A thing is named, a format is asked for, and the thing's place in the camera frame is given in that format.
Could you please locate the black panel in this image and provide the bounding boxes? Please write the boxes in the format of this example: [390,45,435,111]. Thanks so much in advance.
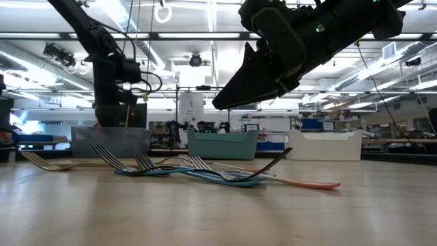
[0,97,14,129]

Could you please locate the white hanging ring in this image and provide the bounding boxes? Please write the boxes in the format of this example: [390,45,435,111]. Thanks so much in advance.
[153,0,173,25]

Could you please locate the person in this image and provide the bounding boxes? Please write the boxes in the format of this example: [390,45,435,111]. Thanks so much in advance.
[197,120,215,134]

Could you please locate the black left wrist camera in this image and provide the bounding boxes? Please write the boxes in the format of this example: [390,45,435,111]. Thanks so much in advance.
[117,57,143,85]

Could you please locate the white cylindrical machine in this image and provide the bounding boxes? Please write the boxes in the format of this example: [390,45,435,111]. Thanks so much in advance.
[178,91,205,130]

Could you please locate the teal plastic bin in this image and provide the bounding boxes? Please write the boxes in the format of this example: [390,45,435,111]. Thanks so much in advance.
[186,128,259,161]

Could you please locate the blue-handled black fork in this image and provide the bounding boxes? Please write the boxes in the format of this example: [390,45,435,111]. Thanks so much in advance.
[113,147,294,183]
[134,152,260,185]
[136,152,267,188]
[90,143,267,188]

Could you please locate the grey translucent plastic bin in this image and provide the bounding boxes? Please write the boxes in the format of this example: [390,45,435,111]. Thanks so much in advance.
[70,126,152,159]

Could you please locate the orange-handled silver fork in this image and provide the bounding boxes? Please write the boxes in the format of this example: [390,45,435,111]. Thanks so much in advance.
[177,153,273,173]
[188,156,342,191]

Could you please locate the white plastic bin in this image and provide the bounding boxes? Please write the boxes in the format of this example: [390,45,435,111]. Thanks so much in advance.
[283,128,363,162]

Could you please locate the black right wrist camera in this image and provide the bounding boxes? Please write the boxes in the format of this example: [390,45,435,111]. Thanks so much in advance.
[238,0,286,21]

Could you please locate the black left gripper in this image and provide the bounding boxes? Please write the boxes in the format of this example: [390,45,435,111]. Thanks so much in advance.
[92,57,139,128]

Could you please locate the black ceiling spotlights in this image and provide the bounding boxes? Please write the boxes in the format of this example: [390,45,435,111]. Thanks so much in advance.
[42,42,77,68]

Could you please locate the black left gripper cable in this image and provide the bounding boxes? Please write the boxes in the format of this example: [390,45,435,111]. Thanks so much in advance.
[131,70,163,96]

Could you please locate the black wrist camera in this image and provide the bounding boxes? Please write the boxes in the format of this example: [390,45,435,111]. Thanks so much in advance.
[238,0,286,21]
[117,57,143,85]

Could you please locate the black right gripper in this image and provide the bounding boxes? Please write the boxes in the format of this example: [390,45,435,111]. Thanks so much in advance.
[211,0,339,111]

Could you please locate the black monitor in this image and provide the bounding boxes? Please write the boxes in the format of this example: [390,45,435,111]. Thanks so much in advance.
[117,103,148,129]

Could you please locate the blue crate with white label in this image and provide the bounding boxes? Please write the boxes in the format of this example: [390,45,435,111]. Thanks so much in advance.
[242,122,261,134]

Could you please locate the black ceiling dome camera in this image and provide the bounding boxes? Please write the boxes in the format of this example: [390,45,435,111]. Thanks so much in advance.
[188,53,203,68]

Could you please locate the white ceiling vent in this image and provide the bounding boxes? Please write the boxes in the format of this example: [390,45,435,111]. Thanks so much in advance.
[382,42,397,61]

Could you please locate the blue storage bins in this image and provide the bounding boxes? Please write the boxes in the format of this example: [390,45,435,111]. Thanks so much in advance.
[300,118,336,132]

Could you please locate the black ceiling fixture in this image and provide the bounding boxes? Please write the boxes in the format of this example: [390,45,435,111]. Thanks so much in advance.
[405,56,423,68]

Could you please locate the wooden workbench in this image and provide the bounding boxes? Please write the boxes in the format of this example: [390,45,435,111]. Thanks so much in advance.
[361,137,437,145]

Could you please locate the black cable with yellow connector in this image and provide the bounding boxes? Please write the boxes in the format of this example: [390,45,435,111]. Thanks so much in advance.
[353,37,412,141]

